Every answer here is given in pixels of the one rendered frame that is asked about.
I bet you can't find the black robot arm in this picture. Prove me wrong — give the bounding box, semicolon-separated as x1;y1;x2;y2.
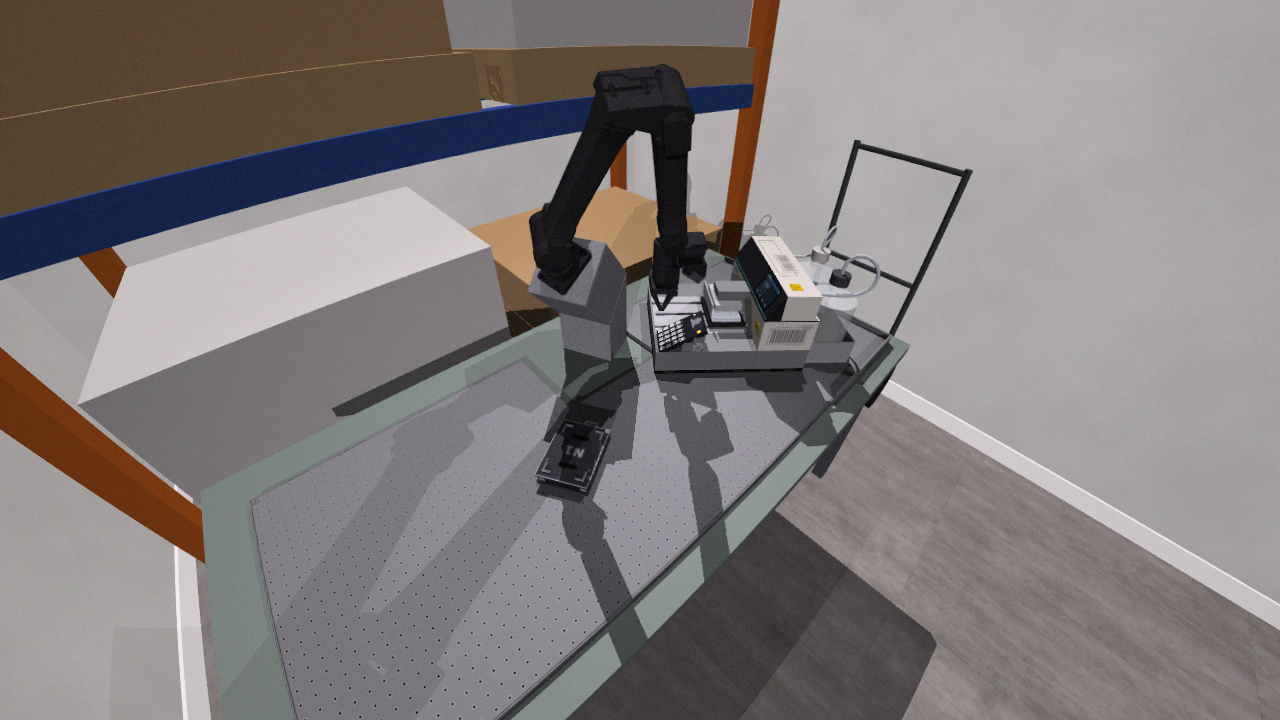
529;64;707;295

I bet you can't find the clear bottle with grey cap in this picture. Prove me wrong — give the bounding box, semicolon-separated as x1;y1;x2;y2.
799;246;833;284

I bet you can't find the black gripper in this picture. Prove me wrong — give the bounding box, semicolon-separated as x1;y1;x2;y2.
649;260;678;311

